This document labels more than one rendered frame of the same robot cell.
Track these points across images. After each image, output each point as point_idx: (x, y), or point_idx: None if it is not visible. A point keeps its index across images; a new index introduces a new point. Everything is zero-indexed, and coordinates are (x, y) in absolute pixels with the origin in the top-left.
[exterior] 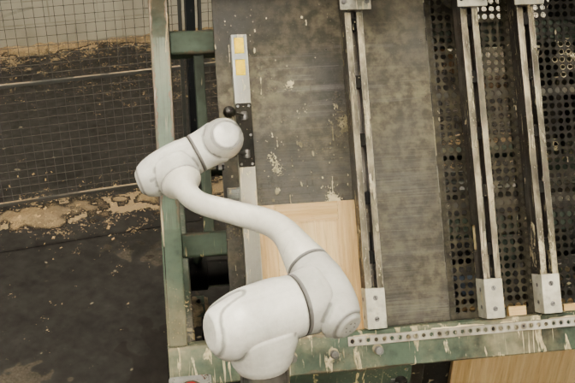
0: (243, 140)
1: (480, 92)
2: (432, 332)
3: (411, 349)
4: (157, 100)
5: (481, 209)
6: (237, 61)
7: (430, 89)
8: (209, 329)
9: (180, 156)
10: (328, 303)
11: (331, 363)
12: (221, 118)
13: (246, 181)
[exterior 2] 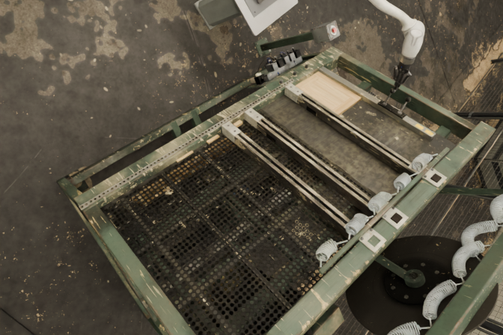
0: (407, 43)
1: (329, 174)
2: (266, 96)
3: (269, 88)
4: (428, 100)
5: (287, 136)
6: (422, 127)
7: (346, 173)
8: None
9: (418, 27)
10: None
11: (292, 72)
12: (422, 39)
13: (373, 99)
